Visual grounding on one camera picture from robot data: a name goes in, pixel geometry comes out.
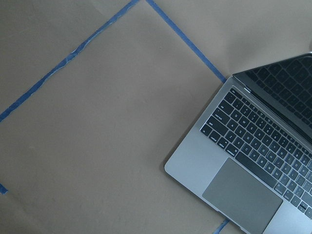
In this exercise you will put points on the grey laptop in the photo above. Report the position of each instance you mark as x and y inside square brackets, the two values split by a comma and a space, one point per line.
[249, 155]

